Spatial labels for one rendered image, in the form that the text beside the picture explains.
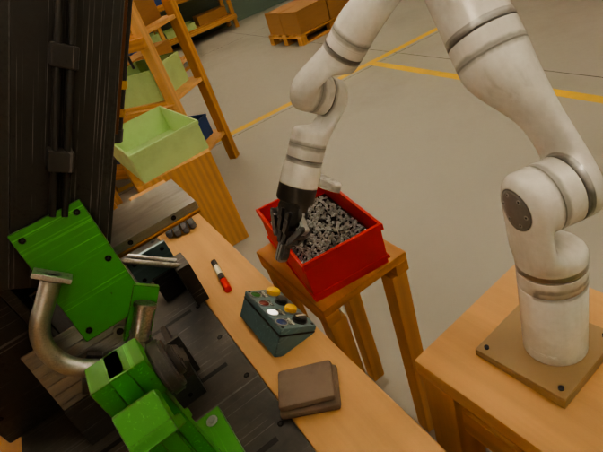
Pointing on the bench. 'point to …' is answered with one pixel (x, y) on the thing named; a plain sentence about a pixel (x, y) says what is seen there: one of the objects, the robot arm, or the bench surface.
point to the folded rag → (309, 390)
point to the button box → (267, 331)
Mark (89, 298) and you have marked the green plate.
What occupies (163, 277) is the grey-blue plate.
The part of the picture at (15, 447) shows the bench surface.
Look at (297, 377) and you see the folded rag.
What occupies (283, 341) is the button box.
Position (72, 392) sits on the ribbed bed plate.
